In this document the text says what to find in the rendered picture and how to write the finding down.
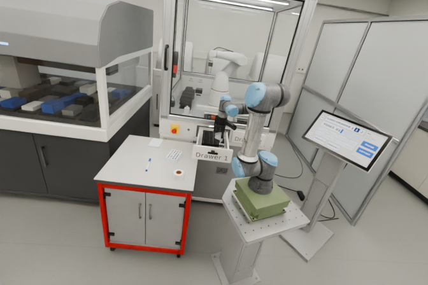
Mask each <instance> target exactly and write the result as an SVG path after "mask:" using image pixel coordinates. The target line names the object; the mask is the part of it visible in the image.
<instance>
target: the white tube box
mask: <svg viewBox="0 0 428 285"><path fill-rule="evenodd" d="M178 152H180V154H178ZM172 153H173V155H172ZM170 156H171V158H170ZM181 156H182V151H178V150H175V149H172V150H171V151H170V152H169V154H168V155H167V157H166V162H169V163H173V164H177V162H178V161H179V159H180V158H181Z"/></svg>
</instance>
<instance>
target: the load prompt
mask: <svg viewBox="0 0 428 285"><path fill-rule="evenodd" d="M325 120H326V121H328V122H331V123H333V124H335V125H338V126H340V127H343V128H344V129H347V130H350V131H352V132H355V133H357V134H359V135H362V136H364V134H365V133H366V132H367V130H364V129H362V128H359V127H356V126H355V125H352V124H349V123H347V122H344V121H341V120H339V119H337V118H334V117H331V116H329V115H327V117H326V118H325Z"/></svg>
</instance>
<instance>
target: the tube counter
mask: <svg viewBox="0 0 428 285"><path fill-rule="evenodd" d="M335 132H338V133H340V134H343V135H344V136H347V137H349V138H351V139H354V140H356V141H360V140H361V139H362V137H361V136H358V135H356V134H354V133H351V132H349V131H347V130H344V129H341V128H339V127H337V128H336V129H335Z"/></svg>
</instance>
